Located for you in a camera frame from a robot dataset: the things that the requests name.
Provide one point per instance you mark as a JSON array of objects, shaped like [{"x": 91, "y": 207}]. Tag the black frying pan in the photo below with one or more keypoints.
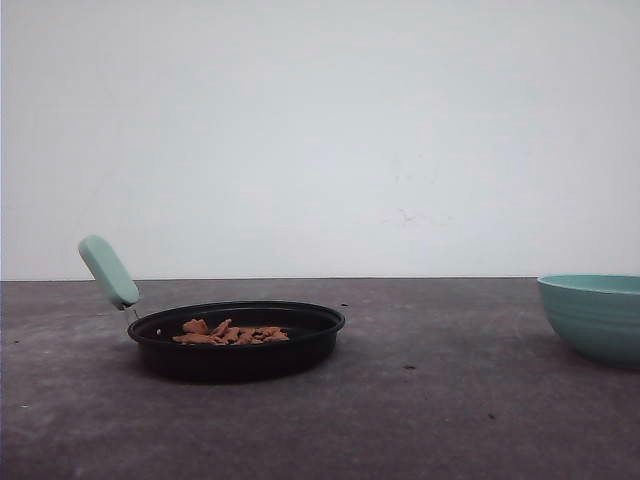
[{"x": 313, "y": 329}]

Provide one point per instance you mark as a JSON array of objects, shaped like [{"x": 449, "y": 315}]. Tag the brown beef cubes pile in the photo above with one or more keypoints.
[{"x": 198, "y": 332}]

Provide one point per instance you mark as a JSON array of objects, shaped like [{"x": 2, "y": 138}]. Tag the teal ribbed bowl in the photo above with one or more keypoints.
[{"x": 597, "y": 315}]

